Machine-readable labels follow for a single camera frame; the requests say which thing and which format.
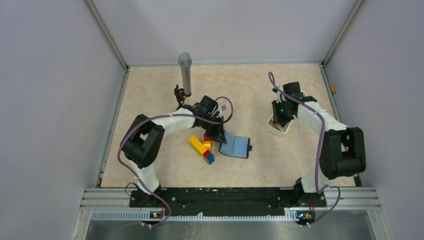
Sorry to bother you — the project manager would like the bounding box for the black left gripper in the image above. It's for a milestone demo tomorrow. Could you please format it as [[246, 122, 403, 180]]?
[[201, 114, 227, 145]]

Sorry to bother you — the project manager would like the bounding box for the dark blue card holder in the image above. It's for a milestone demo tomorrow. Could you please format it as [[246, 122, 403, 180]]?
[[218, 131, 253, 159]]

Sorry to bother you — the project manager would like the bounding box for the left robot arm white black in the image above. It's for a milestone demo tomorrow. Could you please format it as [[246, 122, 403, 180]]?
[[118, 95, 227, 207]]

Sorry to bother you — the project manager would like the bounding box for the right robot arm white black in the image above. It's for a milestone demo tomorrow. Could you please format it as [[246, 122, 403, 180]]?
[[267, 82, 366, 206]]

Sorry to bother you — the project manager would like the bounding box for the white card tray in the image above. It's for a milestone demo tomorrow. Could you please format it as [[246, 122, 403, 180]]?
[[267, 88, 297, 137]]

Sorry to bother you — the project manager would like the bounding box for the red yellow toy brick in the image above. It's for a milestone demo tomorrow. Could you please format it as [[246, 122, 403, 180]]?
[[203, 133, 212, 151]]

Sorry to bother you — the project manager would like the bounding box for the red blue toy brick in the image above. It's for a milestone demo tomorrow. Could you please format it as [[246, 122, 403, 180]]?
[[202, 150, 215, 165]]

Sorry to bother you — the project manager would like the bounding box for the yellow green toy brick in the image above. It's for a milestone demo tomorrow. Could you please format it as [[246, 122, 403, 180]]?
[[188, 135, 209, 156]]

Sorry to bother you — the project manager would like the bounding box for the small brown cork piece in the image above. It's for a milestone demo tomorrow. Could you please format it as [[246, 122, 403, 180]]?
[[329, 84, 337, 94]]

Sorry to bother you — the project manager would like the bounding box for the black mini tripod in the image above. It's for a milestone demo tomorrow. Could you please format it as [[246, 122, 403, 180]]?
[[173, 84, 193, 110]]

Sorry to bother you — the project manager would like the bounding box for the grey microphone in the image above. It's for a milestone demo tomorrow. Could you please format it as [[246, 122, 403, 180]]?
[[178, 52, 193, 97]]

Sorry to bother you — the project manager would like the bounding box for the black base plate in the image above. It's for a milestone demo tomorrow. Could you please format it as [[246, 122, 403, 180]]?
[[129, 187, 327, 217]]

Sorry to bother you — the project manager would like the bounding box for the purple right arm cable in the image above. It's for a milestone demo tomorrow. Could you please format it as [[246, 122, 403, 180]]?
[[268, 71, 342, 221]]

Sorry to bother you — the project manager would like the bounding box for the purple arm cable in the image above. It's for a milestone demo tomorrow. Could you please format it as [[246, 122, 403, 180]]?
[[117, 96, 234, 228], [268, 71, 342, 221]]

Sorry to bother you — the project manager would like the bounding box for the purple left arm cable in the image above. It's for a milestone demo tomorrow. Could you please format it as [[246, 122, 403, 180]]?
[[117, 96, 234, 228]]

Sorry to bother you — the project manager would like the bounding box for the aluminium frame rail right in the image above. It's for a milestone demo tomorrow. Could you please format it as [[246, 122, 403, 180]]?
[[319, 0, 367, 123]]

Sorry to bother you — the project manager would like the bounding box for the aluminium frame rail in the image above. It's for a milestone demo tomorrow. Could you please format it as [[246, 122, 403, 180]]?
[[84, 0, 130, 188], [319, 0, 367, 123]]

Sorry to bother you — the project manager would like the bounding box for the aluminium frame rail left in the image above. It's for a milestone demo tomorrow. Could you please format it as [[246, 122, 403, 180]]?
[[84, 0, 130, 188]]

